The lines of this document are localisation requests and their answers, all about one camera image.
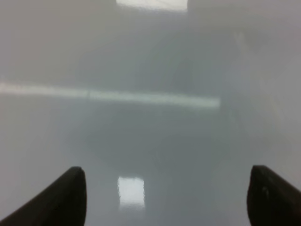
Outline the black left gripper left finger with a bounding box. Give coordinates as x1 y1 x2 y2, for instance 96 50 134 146
0 166 87 226

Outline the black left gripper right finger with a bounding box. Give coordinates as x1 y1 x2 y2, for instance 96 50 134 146
246 165 301 226

